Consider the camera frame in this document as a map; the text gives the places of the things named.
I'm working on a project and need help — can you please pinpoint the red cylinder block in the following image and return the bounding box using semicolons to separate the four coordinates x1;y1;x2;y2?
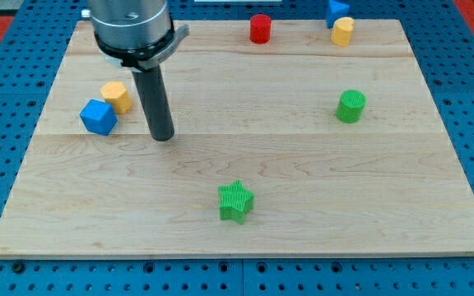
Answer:
249;14;272;44

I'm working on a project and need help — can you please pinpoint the yellow hexagon block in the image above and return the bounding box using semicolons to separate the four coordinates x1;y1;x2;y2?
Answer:
100;81;132;114

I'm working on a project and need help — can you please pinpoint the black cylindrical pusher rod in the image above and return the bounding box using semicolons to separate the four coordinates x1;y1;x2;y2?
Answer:
132;66;174;141

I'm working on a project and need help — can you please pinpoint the blue cube block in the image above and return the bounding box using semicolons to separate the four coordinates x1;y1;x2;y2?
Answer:
80;99;118;136

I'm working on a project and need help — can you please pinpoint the blue triangle block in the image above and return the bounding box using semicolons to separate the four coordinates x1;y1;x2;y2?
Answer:
325;0;350;29

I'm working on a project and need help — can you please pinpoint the green star block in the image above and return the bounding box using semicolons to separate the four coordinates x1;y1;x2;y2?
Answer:
218;180;254;224

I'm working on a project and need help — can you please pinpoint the wooden board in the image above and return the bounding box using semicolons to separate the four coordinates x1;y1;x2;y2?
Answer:
0;19;474;260

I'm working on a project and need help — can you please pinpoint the yellow heart block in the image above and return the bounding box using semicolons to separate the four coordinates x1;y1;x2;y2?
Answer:
331;16;355;47

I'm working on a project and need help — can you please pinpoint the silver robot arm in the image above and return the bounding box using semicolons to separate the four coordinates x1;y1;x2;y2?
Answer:
86;0;189;141

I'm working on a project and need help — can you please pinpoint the green cylinder block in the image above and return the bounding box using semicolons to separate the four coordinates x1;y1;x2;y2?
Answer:
336;90;366;123

